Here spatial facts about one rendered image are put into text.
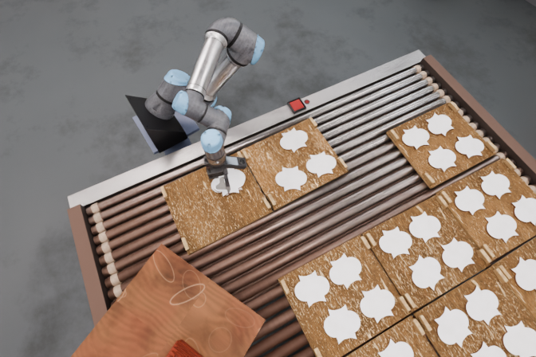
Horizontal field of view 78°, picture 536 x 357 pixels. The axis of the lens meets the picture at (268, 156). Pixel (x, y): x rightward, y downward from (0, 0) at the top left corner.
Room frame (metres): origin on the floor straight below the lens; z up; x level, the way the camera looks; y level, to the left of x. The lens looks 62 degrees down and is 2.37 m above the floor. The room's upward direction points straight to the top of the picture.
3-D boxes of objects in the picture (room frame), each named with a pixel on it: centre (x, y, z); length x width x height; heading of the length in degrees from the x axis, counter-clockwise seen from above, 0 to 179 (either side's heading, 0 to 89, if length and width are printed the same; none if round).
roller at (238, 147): (0.92, -0.03, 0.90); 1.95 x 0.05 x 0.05; 117
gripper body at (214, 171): (0.59, 0.21, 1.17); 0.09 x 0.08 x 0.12; 103
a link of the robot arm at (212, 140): (0.60, 0.20, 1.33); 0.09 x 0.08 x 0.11; 170
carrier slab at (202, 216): (0.53, 0.24, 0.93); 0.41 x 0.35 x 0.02; 118
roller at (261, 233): (0.52, -0.24, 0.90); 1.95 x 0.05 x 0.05; 117
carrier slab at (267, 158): (0.73, -0.12, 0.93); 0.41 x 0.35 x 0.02; 119
